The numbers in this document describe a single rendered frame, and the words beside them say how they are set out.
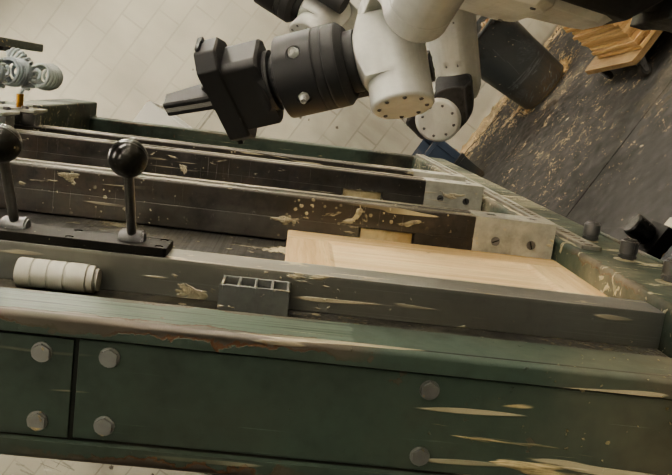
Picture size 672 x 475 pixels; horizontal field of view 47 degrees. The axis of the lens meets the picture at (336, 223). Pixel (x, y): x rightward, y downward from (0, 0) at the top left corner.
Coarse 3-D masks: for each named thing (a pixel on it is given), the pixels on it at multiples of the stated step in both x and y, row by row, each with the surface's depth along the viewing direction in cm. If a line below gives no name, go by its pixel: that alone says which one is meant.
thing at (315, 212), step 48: (0, 192) 113; (48, 192) 114; (96, 192) 114; (144, 192) 114; (192, 192) 115; (240, 192) 115; (288, 192) 117; (432, 240) 117; (480, 240) 118; (528, 240) 118
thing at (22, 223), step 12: (0, 132) 72; (12, 132) 73; (0, 144) 72; (12, 144) 73; (0, 156) 73; (12, 156) 74; (0, 168) 75; (12, 180) 77; (12, 192) 77; (12, 204) 78; (12, 216) 79; (12, 228) 80; (24, 228) 80
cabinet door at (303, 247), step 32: (288, 256) 97; (320, 256) 100; (352, 256) 104; (384, 256) 106; (416, 256) 109; (448, 256) 112; (480, 256) 114; (512, 256) 117; (544, 288) 99; (576, 288) 100
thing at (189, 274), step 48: (0, 240) 78; (144, 288) 80; (192, 288) 80; (336, 288) 81; (384, 288) 81; (432, 288) 81; (480, 288) 83; (528, 288) 86; (576, 336) 83; (624, 336) 83
